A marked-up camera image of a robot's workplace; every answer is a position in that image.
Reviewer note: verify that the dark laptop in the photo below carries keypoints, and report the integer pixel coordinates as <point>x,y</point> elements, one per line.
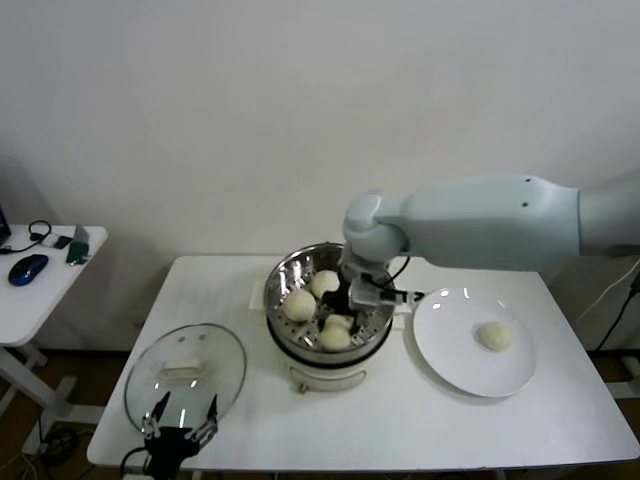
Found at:
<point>4,225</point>

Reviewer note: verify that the white round plate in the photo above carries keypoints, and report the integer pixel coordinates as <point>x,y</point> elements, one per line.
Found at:
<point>435,360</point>

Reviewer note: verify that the blue computer mouse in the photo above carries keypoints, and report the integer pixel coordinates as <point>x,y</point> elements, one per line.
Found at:
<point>29,269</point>

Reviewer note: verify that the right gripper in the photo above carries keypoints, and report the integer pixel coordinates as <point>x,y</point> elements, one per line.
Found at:
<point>357,272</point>

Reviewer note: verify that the white steamed baozi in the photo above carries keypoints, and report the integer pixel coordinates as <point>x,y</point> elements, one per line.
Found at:
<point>335,340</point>
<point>494,336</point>
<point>325,283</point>
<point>300,305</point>

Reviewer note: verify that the small white adapter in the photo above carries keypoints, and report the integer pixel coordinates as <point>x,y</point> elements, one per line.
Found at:
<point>48,240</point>

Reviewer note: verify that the green flat object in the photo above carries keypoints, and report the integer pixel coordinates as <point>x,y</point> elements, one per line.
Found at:
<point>79,252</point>

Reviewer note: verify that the stainless steel steamer basket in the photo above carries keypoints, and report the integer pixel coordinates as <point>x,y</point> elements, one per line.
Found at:
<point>282,272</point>

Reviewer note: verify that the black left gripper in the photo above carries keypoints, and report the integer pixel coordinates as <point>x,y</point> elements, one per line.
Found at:
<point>170,445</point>

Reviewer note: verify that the white side table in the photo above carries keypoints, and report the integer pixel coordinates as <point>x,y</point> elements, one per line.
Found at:
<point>30,310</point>

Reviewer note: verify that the grey metal stand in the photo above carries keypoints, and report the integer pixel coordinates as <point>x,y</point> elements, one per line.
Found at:
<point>81,232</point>

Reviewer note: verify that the small black device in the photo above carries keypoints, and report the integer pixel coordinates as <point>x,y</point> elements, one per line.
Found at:
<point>62,242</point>

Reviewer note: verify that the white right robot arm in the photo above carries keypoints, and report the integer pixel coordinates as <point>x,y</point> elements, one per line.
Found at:
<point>475,220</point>

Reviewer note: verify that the white frame base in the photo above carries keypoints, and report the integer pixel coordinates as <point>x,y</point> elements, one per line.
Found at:
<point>625,390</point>

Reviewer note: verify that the black headphones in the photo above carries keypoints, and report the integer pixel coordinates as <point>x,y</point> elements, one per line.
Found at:
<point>40,229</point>

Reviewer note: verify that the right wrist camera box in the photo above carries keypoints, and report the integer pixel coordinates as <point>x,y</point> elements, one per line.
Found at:
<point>370,297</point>

